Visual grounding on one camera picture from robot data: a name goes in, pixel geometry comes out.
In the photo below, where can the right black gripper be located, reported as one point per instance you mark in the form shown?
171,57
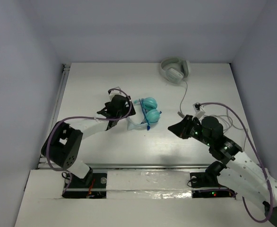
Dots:
177,128

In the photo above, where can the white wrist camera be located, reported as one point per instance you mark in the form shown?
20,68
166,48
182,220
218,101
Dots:
116,94
199,112

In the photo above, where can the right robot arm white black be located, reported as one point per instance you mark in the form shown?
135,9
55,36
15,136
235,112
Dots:
233,168

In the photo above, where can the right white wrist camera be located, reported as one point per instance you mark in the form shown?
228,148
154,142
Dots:
199,112

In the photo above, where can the white foam cover panel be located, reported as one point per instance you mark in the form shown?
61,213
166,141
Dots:
148,185

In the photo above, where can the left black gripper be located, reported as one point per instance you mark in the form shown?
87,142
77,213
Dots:
108,109

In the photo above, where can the left aluminium side rail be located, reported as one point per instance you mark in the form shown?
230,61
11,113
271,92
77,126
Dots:
58,99

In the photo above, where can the teal cat-ear headphones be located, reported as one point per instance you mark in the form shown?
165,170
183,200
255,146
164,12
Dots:
150,113

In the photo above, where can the grey white headphones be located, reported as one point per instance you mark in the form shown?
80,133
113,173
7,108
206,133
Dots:
175,69

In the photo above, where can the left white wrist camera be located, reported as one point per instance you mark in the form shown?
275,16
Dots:
116,94

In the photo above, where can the aluminium mounting rail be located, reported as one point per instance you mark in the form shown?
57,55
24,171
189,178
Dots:
160,161

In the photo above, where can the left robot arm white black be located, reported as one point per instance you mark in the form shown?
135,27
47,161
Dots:
63,144

